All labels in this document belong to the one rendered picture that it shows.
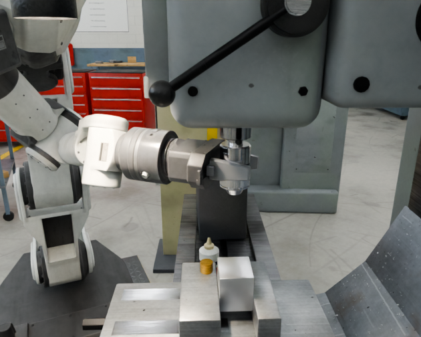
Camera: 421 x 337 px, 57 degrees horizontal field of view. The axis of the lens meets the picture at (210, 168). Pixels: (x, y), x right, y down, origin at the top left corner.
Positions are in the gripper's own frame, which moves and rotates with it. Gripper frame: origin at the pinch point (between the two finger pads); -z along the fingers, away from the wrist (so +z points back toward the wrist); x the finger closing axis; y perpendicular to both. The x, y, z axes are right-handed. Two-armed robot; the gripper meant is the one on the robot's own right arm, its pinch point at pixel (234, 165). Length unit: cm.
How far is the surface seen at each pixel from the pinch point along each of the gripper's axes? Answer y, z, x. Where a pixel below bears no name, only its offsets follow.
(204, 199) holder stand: 19.0, 14.8, 27.0
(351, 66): -15.7, -15.0, -7.1
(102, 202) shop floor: 126, 184, 217
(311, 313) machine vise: 23.0, -13.6, -0.8
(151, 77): -13.3, 10.6, -6.0
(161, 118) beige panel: 28, 88, 151
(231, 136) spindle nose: -5.1, 0.0, -2.4
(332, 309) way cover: 35.0, -17.4, 17.1
